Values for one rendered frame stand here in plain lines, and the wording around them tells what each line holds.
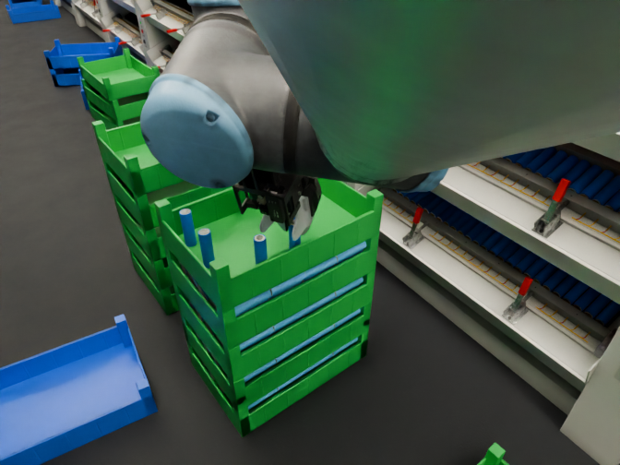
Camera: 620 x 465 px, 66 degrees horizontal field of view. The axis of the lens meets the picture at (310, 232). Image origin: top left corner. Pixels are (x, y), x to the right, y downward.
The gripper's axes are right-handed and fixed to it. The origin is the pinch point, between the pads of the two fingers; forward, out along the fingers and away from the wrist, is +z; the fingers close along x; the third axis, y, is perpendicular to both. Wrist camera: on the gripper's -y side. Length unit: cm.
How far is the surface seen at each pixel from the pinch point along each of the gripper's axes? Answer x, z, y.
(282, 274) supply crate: 0.8, 3.1, 7.4
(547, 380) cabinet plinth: 45, 37, -6
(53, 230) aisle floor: -84, 42, -8
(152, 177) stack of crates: -32.6, 5.3, -6.1
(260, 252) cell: -2.7, 0.2, 6.5
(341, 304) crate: 6.8, 19.1, 0.8
